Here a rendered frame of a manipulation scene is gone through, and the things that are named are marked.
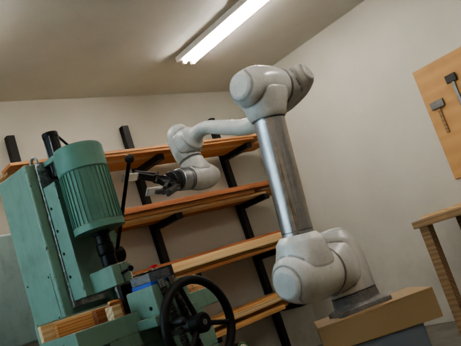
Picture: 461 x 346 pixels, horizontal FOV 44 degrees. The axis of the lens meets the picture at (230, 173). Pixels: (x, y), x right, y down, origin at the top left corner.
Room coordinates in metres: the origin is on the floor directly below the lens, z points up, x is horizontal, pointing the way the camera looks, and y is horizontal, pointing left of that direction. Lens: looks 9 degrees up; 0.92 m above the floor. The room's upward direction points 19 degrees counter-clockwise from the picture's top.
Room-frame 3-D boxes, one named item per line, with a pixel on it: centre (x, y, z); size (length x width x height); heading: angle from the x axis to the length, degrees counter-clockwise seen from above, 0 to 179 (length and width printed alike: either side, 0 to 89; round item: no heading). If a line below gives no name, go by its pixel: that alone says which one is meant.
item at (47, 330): (1.97, 0.51, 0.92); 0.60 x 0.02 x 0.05; 140
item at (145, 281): (1.84, 0.34, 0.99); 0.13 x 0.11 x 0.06; 140
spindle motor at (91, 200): (1.96, 0.49, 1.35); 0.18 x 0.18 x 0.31
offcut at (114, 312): (1.77, 0.47, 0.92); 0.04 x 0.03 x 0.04; 147
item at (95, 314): (1.94, 0.48, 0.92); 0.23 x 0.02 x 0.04; 140
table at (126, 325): (1.89, 0.41, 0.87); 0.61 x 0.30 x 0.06; 140
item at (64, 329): (2.00, 0.46, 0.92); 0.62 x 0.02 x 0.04; 140
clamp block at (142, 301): (1.84, 0.34, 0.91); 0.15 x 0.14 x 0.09; 140
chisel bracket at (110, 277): (1.97, 0.50, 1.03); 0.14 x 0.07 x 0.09; 50
